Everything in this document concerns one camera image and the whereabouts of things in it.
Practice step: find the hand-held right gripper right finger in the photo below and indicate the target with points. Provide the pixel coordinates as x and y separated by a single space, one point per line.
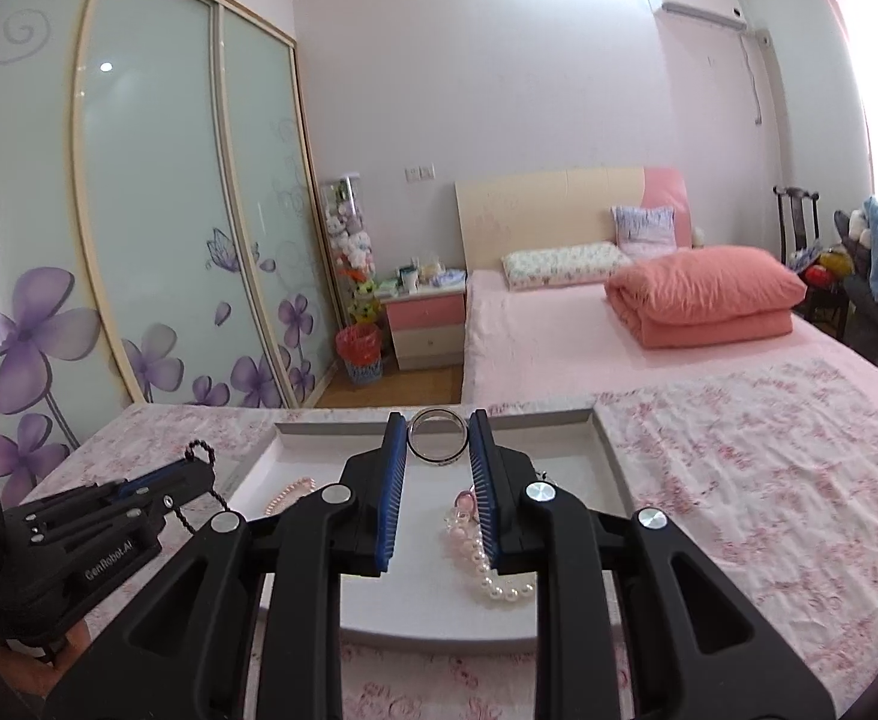
482 495

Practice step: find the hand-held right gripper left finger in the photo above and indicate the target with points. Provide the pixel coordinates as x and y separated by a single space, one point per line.
394 495

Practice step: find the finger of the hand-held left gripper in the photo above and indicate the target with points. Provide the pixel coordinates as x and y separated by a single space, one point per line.
143 478
184 487

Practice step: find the silver bangle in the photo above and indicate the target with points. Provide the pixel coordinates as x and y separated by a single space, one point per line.
439 457

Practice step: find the grey cardboard tray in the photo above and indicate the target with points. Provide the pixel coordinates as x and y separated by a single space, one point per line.
424 600

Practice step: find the red waste basket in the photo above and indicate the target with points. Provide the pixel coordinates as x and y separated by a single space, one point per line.
360 356

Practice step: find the bed with pink sheet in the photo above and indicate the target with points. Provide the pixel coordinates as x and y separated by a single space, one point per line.
529 345

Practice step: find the pink and beige nightstand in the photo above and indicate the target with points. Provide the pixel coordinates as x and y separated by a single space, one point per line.
424 330

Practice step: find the white mug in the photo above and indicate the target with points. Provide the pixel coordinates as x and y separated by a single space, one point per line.
409 280

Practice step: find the blue and white box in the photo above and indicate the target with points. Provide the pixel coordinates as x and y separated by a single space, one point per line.
450 279

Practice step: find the pink floral bedsheet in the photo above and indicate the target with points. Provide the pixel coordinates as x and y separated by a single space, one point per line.
709 465

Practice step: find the white floral pillow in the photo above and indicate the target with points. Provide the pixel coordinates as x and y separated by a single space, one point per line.
559 264

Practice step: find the glass tube of plush toys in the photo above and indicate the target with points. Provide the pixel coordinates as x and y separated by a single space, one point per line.
350 240

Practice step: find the beige and pink headboard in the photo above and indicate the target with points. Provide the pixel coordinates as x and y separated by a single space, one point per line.
529 210

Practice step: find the folded coral quilt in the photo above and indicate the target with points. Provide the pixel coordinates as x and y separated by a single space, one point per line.
709 292

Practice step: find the small purple cushion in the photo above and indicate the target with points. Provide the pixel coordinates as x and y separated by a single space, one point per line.
645 229

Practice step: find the flower print sliding wardrobe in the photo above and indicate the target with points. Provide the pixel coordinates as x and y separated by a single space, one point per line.
146 165

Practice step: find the dark wooden chair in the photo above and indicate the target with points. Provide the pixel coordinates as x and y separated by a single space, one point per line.
784 225

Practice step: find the colourful toys on chair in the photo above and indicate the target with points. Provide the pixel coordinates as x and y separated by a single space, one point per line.
832 264

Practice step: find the white air conditioner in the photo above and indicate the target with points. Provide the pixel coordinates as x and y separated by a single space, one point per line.
698 4

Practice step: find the white wall outlet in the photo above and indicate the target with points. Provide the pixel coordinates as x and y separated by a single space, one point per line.
420 172

